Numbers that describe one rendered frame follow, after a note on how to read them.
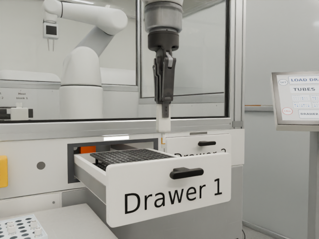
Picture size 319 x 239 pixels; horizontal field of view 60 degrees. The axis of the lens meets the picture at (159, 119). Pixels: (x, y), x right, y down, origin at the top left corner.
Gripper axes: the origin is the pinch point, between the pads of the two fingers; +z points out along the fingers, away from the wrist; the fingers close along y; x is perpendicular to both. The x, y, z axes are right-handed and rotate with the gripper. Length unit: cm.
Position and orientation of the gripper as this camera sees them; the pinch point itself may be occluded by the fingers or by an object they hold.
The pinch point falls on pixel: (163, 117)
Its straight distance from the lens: 67.1
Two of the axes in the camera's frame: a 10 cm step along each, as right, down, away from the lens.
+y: -2.4, -0.5, 9.7
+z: 0.0, 10.0, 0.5
